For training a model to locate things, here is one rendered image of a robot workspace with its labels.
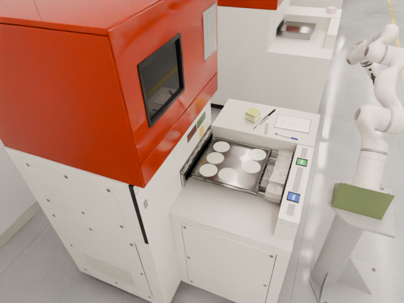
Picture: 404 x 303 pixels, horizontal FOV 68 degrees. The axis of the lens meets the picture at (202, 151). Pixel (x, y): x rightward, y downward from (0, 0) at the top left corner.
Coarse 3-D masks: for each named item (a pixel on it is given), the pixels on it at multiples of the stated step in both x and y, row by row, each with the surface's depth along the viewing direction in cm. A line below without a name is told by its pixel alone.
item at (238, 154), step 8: (232, 144) 182; (240, 144) 182; (208, 152) 177; (224, 152) 177; (232, 152) 176; (240, 152) 176; (248, 152) 176; (224, 160) 172; (232, 160) 171; (240, 160) 171; (248, 160) 171; (264, 160) 170; (232, 168) 166; (240, 168) 166; (200, 176) 162; (216, 176) 162; (240, 176) 161; (248, 176) 161; (256, 176) 161; (232, 184) 157; (240, 184) 157; (248, 184) 157; (256, 184) 156
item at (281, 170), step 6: (282, 156) 175; (276, 162) 171; (282, 162) 171; (288, 162) 171; (276, 168) 167; (282, 168) 167; (288, 168) 167; (276, 174) 164; (282, 174) 164; (270, 186) 157; (270, 198) 152; (276, 198) 151
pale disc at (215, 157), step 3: (210, 153) 176; (213, 153) 176; (216, 153) 176; (219, 153) 176; (207, 156) 174; (210, 156) 174; (213, 156) 174; (216, 156) 174; (219, 156) 174; (222, 156) 174; (207, 159) 172; (210, 159) 172; (213, 159) 172; (216, 159) 172; (219, 159) 172; (222, 159) 172; (210, 162) 170; (213, 162) 170; (216, 162) 170; (219, 162) 170
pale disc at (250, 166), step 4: (244, 164) 168; (248, 164) 168; (252, 164) 168; (256, 164) 168; (244, 168) 166; (248, 168) 165; (252, 168) 165; (256, 168) 165; (248, 172) 163; (252, 172) 163; (256, 172) 163
